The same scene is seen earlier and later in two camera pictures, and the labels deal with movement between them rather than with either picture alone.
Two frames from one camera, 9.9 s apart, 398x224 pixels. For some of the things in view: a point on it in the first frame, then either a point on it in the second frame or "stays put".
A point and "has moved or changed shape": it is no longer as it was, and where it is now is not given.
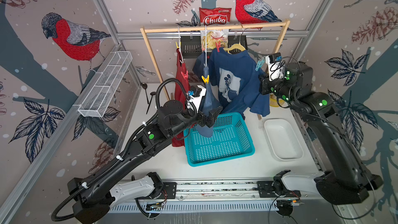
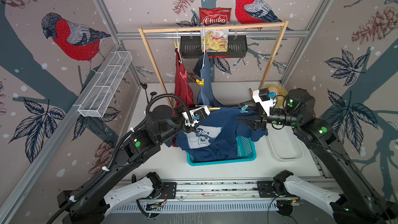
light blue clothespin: [259, 64] -> [243, 109]
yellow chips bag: [215, 39] stays put
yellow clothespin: [205, 80] -> [200, 82]
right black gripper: [264, 82] -> [263, 118]
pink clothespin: [185, 75] stays put
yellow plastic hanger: [237, 46] has moved or changed shape
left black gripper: [210, 119] -> [180, 109]
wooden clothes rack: [143, 31] stays put
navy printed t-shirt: [236, 75] -> [217, 136]
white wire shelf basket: [101, 92] stays put
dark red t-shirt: [182, 89] stays put
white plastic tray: [284, 142] stays put
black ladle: [144, 86] stays put
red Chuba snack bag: [214, 16] stays put
